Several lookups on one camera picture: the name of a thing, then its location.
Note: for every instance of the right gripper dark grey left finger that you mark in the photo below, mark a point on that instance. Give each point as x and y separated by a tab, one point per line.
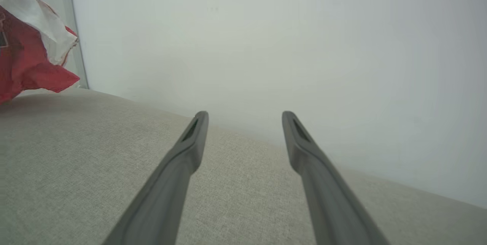
163	199

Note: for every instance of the grey fabric sofa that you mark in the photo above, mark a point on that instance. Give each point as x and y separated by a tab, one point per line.
76	169

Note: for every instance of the red and white garment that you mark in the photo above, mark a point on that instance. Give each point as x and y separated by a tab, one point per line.
26	62

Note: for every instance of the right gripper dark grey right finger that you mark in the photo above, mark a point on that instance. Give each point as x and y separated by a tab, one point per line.
331	207

